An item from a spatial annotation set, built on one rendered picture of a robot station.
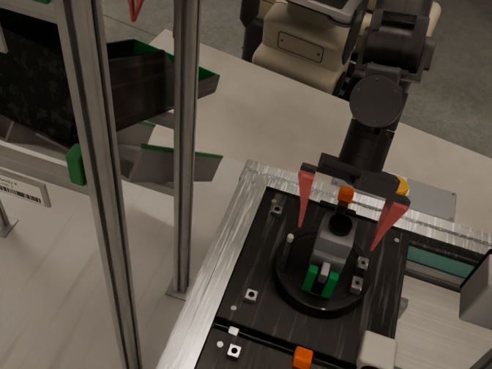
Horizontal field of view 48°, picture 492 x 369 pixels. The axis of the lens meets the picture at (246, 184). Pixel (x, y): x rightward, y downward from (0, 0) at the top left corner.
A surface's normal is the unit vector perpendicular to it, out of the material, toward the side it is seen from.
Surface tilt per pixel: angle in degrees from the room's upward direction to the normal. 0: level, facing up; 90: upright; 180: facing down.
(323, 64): 98
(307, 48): 98
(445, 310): 0
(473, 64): 1
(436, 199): 0
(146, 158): 90
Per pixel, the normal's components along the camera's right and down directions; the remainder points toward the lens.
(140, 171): 0.88, 0.42
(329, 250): -0.30, 0.71
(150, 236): 0.10, -0.64
